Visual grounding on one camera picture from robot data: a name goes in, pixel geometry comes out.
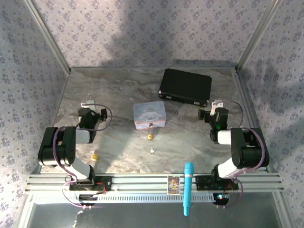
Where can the small circuit board with LED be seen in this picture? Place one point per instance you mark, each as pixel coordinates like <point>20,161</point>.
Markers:
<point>221,196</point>

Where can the pastel cartoon tin box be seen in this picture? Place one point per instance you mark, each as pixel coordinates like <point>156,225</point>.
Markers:
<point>149,115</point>

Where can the small yellow block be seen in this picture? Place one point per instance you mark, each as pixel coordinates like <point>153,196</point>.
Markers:
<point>95,157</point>

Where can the blue marker pen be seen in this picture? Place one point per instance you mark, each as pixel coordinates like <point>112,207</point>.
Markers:
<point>188,185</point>

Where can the small printed card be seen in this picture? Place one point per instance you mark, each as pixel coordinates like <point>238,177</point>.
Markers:
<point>173,185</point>

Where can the aluminium mounting rail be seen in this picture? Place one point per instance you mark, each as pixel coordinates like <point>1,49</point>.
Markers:
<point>142,181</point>

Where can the aluminium corner post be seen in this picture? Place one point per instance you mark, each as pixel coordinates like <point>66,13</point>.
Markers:
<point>259,33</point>
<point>47,35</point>

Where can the black hard case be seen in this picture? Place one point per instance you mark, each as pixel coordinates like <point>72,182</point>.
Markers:
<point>186,86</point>

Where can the small silver key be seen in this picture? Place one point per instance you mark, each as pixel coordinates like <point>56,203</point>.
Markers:
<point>151,150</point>

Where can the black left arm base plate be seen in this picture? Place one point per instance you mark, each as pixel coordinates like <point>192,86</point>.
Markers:
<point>104,184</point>

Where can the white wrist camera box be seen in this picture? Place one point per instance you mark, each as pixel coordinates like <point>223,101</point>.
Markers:
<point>217,104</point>
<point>88,104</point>

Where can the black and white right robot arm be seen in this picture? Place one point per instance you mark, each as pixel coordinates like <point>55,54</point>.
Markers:
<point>247,152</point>

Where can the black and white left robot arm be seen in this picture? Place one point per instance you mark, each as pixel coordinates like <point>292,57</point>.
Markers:
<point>57,147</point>

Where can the brass padlock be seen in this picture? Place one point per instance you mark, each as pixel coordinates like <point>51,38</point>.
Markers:
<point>150,137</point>

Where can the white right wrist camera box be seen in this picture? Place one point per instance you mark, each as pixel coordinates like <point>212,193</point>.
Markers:
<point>217,104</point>

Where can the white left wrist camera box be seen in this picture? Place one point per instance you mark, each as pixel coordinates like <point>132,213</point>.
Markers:
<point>88,104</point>

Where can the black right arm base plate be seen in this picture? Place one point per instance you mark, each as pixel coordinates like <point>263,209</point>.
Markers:
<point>203,183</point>

